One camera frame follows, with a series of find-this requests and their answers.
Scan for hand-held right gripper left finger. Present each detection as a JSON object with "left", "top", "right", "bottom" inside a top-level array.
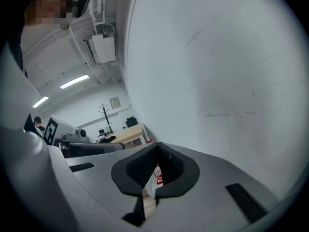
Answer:
[{"left": 64, "top": 142, "right": 160, "bottom": 228}]

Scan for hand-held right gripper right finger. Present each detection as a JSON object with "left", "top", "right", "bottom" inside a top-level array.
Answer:
[{"left": 139, "top": 142, "right": 287, "bottom": 232}]

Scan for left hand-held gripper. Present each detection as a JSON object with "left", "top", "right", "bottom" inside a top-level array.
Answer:
[{"left": 43, "top": 115, "right": 126, "bottom": 158}]

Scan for black cloth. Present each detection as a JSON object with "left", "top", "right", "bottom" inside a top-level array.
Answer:
[{"left": 100, "top": 135, "right": 118, "bottom": 144}]

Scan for black coat rack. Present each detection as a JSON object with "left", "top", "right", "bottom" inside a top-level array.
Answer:
[{"left": 98, "top": 103, "right": 114, "bottom": 134}]

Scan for wooden table white legs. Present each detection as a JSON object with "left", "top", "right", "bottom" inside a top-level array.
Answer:
[{"left": 106, "top": 123, "right": 149, "bottom": 150}]

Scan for white plastic bags red print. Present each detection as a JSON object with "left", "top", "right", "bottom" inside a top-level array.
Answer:
[{"left": 144, "top": 164, "right": 165, "bottom": 198}]

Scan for long ceiling light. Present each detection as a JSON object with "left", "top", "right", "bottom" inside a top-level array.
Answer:
[
  {"left": 32, "top": 95, "right": 50, "bottom": 109},
  {"left": 59, "top": 74, "right": 90, "bottom": 90}
]

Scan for white air conditioner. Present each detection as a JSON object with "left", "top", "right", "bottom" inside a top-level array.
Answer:
[{"left": 83, "top": 32, "right": 117, "bottom": 64}]

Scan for person's head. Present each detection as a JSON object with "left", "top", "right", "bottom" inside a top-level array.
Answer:
[{"left": 24, "top": 0, "right": 74, "bottom": 31}]

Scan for framed wall notice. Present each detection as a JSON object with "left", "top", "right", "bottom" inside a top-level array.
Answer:
[{"left": 110, "top": 96, "right": 122, "bottom": 110}]

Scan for black head-worn camera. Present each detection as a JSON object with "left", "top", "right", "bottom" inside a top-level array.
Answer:
[{"left": 72, "top": 0, "right": 93, "bottom": 19}]

